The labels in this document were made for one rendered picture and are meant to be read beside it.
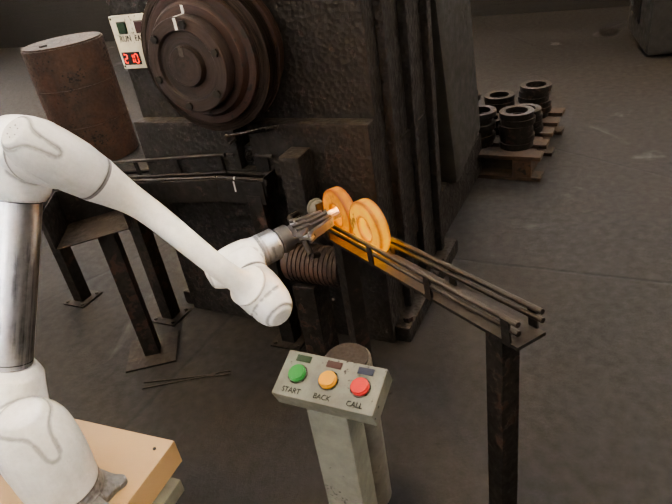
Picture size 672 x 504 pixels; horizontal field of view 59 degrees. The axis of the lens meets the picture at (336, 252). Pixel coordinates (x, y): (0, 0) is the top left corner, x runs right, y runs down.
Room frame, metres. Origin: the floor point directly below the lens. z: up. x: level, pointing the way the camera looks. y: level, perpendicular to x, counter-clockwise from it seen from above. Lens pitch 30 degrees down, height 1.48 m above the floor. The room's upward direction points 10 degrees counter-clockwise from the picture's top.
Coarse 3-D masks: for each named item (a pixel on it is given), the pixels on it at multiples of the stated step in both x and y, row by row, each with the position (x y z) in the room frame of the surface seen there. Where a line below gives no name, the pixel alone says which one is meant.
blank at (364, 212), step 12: (360, 204) 1.37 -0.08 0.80; (372, 204) 1.36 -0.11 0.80; (360, 216) 1.38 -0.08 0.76; (372, 216) 1.33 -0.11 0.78; (384, 216) 1.33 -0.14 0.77; (360, 228) 1.40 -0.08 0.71; (372, 228) 1.33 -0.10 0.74; (384, 228) 1.31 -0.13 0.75; (372, 240) 1.34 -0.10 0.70; (384, 240) 1.31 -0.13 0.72
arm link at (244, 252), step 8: (240, 240) 1.40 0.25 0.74; (248, 240) 1.40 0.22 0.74; (224, 248) 1.38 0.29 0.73; (232, 248) 1.37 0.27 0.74; (240, 248) 1.36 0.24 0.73; (248, 248) 1.36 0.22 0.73; (256, 248) 1.37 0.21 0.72; (224, 256) 1.34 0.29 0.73; (232, 256) 1.34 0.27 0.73; (240, 256) 1.33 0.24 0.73; (248, 256) 1.33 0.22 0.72; (256, 256) 1.34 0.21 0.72; (264, 256) 1.37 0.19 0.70; (240, 264) 1.31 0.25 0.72; (248, 264) 1.30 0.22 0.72; (216, 280) 1.31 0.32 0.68; (224, 288) 1.33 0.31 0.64
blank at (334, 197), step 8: (328, 192) 1.53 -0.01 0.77; (336, 192) 1.50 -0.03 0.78; (344, 192) 1.50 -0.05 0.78; (328, 200) 1.54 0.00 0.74; (336, 200) 1.49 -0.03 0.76; (344, 200) 1.47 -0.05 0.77; (328, 208) 1.55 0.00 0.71; (344, 208) 1.46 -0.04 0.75; (344, 216) 1.46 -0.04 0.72; (336, 224) 1.52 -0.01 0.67; (344, 224) 1.47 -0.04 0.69; (352, 232) 1.45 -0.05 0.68
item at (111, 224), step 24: (48, 216) 1.90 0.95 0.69; (72, 216) 2.05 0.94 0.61; (96, 216) 2.05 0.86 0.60; (120, 216) 1.99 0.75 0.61; (72, 240) 1.89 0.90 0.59; (120, 240) 1.98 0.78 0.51; (120, 264) 1.93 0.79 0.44; (120, 288) 1.93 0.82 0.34; (144, 312) 1.94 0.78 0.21; (144, 336) 1.93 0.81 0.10; (168, 336) 2.04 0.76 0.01; (144, 360) 1.90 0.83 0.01; (168, 360) 1.88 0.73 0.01
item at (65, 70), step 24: (24, 48) 4.61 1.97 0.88; (48, 48) 4.41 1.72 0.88; (72, 48) 4.42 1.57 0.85; (96, 48) 4.55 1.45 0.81; (48, 72) 4.39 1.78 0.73; (72, 72) 4.40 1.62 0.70; (96, 72) 4.49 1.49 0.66; (48, 96) 4.42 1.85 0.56; (72, 96) 4.38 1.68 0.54; (96, 96) 4.45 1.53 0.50; (120, 96) 4.65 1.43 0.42; (48, 120) 4.53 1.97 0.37; (72, 120) 4.38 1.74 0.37; (96, 120) 4.41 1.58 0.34; (120, 120) 4.55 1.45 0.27; (96, 144) 4.39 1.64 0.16; (120, 144) 4.48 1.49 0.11
